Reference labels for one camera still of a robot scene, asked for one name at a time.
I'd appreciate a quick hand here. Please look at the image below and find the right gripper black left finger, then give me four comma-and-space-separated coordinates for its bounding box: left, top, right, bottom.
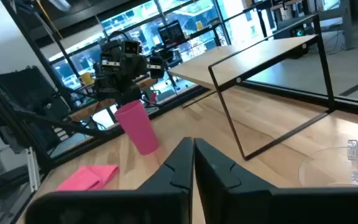
25, 138, 195, 224

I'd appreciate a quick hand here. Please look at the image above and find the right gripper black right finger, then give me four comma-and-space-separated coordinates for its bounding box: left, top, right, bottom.
195, 138, 358, 224

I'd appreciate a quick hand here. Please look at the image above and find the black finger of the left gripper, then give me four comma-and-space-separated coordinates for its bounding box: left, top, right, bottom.
147, 55, 166, 80
99, 52, 121, 75

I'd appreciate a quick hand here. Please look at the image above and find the tall pink plastic cup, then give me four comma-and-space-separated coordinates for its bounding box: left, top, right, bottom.
113, 99, 160, 156

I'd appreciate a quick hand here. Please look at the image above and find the yellow mug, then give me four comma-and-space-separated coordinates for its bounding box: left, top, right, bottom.
79, 72, 95, 86

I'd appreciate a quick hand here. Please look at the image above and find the black computer monitor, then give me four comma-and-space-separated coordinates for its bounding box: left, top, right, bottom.
157, 20, 186, 46

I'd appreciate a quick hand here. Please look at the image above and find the thin yellow rod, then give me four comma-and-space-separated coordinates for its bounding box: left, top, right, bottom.
37, 0, 63, 40

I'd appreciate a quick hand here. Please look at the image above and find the pink folded cloth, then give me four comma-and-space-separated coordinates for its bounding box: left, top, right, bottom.
56, 164, 120, 192

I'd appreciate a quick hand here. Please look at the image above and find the black equipment case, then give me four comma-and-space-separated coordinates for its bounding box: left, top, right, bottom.
0, 65, 71, 125

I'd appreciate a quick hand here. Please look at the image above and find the black computer tower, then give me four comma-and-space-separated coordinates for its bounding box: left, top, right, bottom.
273, 23, 319, 40

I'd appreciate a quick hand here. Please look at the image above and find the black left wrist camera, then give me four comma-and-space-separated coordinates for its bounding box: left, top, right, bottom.
121, 39, 142, 56

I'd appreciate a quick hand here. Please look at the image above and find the black metal rig frame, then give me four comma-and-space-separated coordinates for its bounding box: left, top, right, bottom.
0, 0, 358, 175

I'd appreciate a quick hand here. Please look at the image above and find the wooden shelf with black frame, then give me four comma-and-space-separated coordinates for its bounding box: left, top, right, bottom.
168, 14, 336, 162

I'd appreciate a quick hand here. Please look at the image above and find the white metal bracket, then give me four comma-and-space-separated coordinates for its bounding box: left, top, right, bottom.
26, 147, 42, 192

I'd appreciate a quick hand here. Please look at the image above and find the grey metal desk frame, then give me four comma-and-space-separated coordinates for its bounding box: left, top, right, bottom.
317, 0, 358, 50

